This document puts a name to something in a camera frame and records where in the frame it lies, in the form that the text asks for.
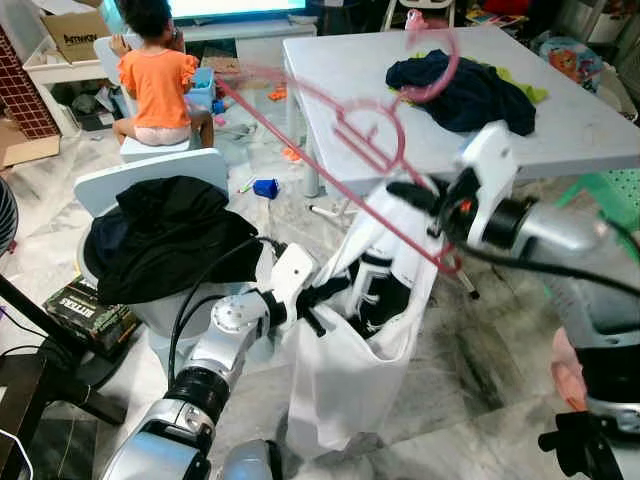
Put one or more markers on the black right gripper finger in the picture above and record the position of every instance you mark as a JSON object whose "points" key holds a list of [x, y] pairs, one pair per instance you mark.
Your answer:
{"points": [[412, 196]]}

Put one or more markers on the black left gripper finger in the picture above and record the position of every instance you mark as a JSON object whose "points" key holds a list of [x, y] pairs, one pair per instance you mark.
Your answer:
{"points": [[337, 286]]}

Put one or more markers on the red plastic hanger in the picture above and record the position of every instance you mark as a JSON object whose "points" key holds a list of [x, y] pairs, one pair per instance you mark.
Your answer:
{"points": [[330, 169]]}

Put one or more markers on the white shirt with black print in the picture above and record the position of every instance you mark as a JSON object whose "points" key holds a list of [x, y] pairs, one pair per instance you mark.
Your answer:
{"points": [[340, 390]]}

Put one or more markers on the black elastic waist shorts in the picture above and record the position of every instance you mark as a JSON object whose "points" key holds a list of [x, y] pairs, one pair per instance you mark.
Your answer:
{"points": [[170, 240]]}

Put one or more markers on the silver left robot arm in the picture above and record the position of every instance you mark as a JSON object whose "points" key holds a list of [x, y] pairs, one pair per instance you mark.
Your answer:
{"points": [[230, 330]]}

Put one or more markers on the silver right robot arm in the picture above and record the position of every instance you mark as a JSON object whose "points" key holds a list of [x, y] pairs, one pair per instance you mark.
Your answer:
{"points": [[565, 228]]}

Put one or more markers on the dark navy garment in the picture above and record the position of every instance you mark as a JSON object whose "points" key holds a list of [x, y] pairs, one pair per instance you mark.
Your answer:
{"points": [[460, 95]]}

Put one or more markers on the small blue cup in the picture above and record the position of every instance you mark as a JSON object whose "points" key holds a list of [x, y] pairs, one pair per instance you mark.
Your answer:
{"points": [[266, 188]]}

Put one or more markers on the lime green cloth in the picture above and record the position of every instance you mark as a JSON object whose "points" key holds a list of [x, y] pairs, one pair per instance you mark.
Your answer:
{"points": [[530, 92]]}

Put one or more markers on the green plastic stool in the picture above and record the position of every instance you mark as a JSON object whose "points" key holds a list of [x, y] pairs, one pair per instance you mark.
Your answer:
{"points": [[615, 190]]}

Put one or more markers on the left robot leg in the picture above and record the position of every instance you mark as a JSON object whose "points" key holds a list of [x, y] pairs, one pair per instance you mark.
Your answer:
{"points": [[250, 462]]}

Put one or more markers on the colourful baby bouncer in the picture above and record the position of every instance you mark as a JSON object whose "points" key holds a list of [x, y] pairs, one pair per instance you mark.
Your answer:
{"points": [[570, 60]]}

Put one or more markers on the black printed carton box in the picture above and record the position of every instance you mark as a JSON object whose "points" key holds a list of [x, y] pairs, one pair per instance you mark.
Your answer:
{"points": [[90, 315]]}

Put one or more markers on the black metal stand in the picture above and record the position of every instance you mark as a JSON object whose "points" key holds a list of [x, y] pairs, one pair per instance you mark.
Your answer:
{"points": [[90, 395]]}

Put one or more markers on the television screen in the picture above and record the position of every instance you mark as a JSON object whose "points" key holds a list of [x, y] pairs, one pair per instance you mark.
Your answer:
{"points": [[235, 8]]}

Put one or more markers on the child in orange shirt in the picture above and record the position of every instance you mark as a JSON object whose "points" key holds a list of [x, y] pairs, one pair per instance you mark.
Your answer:
{"points": [[155, 85]]}

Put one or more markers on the dark wooden side table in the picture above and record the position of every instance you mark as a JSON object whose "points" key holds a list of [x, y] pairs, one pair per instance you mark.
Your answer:
{"points": [[25, 410]]}

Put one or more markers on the brown cardboard box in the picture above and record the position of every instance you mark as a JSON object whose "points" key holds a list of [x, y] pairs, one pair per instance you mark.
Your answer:
{"points": [[75, 40]]}

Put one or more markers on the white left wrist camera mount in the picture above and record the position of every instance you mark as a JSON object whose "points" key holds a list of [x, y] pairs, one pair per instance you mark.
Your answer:
{"points": [[292, 275]]}

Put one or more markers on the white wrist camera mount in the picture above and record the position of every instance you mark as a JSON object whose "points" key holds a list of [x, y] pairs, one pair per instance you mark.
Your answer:
{"points": [[292, 275], [492, 160]]}

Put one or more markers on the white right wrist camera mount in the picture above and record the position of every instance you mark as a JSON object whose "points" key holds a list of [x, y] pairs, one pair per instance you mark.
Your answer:
{"points": [[492, 160]]}

